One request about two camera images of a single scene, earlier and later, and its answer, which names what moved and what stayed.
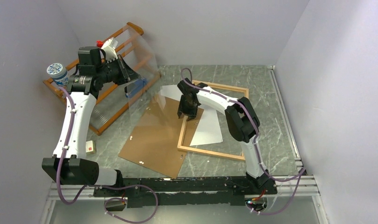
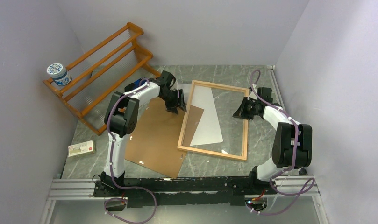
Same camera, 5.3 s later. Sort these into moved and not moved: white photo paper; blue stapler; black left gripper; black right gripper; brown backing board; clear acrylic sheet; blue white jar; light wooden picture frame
Moved: black left gripper; clear acrylic sheet; black right gripper
Not moved: light wooden picture frame; brown backing board; white photo paper; blue stapler; blue white jar
